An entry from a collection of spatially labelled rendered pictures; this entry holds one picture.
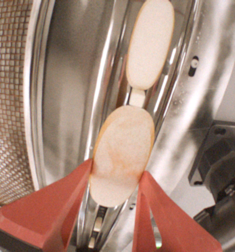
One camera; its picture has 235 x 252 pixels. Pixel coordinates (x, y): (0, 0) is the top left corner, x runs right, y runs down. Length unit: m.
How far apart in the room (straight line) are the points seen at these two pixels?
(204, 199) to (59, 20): 0.40
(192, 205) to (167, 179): 0.16
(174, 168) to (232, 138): 0.10
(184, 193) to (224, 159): 0.13
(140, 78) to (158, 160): 0.10
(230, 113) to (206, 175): 0.09
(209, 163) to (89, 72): 0.19
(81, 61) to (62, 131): 0.11
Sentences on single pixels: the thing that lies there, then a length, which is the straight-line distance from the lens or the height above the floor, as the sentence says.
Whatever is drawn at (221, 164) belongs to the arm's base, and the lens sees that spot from 0.22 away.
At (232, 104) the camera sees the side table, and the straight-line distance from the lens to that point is 0.25.
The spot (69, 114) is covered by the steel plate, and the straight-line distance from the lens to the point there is 0.23.
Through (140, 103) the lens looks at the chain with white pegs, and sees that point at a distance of 0.15.
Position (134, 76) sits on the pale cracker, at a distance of 0.16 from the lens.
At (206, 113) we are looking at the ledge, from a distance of 0.18.
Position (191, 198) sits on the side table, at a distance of 0.35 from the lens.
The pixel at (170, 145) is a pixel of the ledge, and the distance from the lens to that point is 0.19.
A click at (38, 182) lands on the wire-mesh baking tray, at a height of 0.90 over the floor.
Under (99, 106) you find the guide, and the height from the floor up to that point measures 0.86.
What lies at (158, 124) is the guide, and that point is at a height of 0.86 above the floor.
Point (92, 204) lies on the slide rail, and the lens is 0.31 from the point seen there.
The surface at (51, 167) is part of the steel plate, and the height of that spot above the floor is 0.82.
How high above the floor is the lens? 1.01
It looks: 62 degrees down
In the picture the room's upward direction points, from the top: 166 degrees counter-clockwise
